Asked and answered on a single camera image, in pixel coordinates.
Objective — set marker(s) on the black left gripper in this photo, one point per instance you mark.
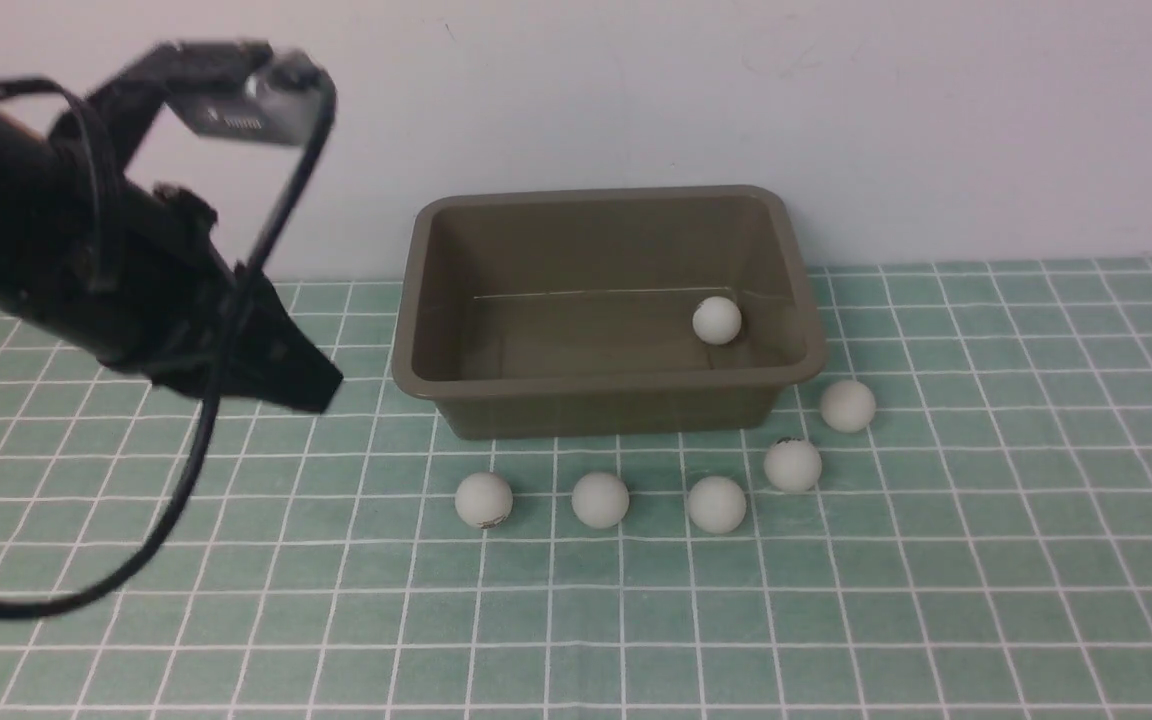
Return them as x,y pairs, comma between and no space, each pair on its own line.
163,319

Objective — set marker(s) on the white ping-pong ball with logo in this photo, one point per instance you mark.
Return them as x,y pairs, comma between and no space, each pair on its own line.
483,500

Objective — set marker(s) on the white ping-pong ball with mark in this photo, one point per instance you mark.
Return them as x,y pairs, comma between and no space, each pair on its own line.
793,465

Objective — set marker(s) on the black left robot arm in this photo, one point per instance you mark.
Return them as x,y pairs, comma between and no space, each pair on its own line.
45,220

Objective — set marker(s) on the olive green plastic bin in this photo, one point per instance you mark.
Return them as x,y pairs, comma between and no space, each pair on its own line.
568,313

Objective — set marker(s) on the green checkered tablecloth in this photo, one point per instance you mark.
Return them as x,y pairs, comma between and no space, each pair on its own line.
983,550

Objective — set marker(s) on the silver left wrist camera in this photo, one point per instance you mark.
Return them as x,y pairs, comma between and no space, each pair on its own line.
251,92

